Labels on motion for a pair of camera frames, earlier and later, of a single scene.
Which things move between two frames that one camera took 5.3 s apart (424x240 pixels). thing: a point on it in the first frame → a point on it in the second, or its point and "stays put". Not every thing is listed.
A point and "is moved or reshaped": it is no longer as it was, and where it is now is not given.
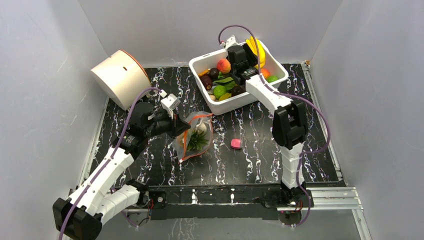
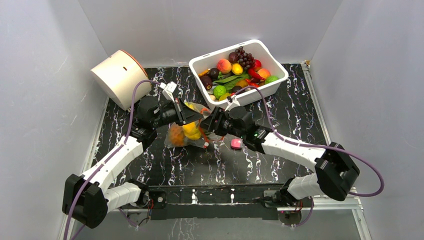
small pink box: x=236 y=143 stays put
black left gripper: x=177 y=126 → x=188 y=115
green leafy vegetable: x=229 y=83 stays put
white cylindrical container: x=121 y=76 stays put
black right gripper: x=237 y=77 → x=215 y=122
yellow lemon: x=225 y=96 stays put
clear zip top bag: x=197 y=139 is moved or reshaped
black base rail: x=231 y=201 stays put
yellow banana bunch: x=260 y=49 → x=191 y=129
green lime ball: x=219 y=90 stays put
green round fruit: x=272 y=78 stays put
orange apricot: x=265 y=73 stays put
